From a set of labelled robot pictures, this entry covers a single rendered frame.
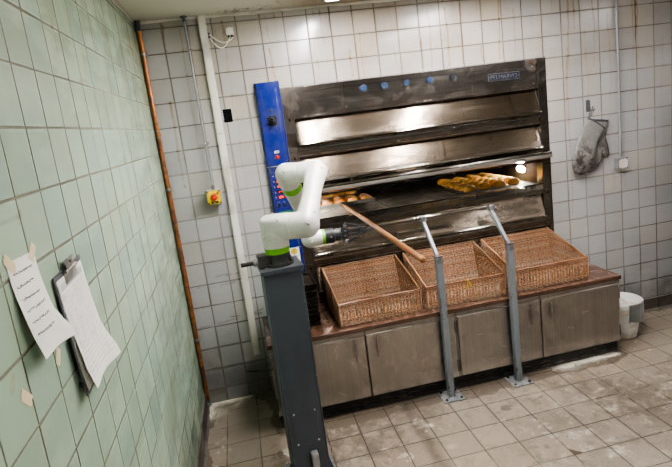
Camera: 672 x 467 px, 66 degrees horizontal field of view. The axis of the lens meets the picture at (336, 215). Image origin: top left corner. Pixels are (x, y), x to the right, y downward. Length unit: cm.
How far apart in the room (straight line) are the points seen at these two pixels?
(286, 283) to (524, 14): 263
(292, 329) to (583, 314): 214
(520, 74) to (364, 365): 233
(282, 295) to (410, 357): 123
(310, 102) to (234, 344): 176
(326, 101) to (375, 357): 172
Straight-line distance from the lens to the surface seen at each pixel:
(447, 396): 366
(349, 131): 362
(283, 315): 258
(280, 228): 248
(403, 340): 343
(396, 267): 379
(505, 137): 406
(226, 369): 391
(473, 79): 396
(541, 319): 381
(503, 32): 408
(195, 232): 361
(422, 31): 383
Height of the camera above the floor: 187
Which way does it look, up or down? 11 degrees down
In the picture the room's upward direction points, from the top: 7 degrees counter-clockwise
